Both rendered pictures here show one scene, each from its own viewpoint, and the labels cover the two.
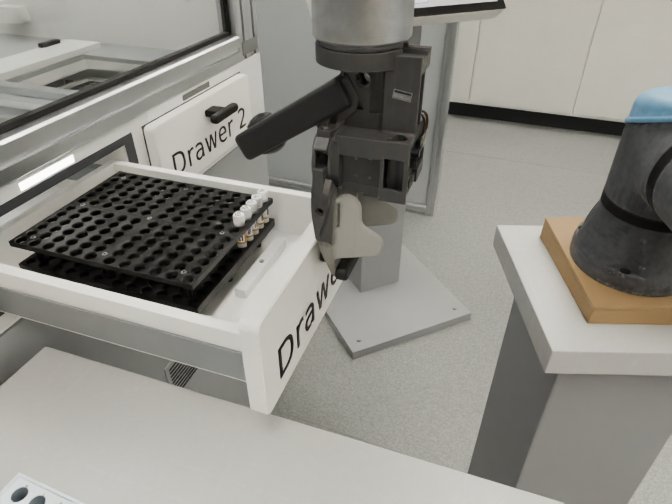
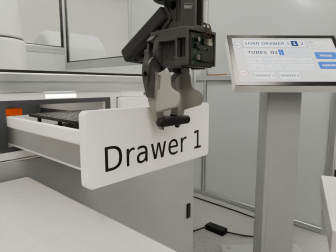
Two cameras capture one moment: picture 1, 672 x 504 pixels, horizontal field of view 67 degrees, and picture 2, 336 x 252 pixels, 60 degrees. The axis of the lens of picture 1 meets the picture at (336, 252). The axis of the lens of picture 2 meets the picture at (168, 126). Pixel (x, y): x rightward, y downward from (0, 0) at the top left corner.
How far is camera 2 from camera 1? 0.30 m
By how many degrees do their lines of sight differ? 34
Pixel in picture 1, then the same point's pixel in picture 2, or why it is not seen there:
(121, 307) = (48, 128)
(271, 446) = (93, 226)
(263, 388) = (86, 162)
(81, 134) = (83, 86)
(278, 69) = (230, 133)
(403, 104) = (188, 10)
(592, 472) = not seen: outside the picture
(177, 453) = (42, 218)
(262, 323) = (90, 113)
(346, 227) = (162, 89)
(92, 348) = not seen: hidden behind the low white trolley
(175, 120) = (135, 99)
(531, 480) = not seen: outside the picture
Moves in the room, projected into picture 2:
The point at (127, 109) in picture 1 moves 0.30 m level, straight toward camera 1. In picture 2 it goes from (110, 85) to (77, 85)
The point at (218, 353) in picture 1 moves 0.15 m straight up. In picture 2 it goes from (77, 149) to (72, 48)
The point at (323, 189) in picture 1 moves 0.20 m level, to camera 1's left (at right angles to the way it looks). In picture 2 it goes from (148, 60) to (47, 64)
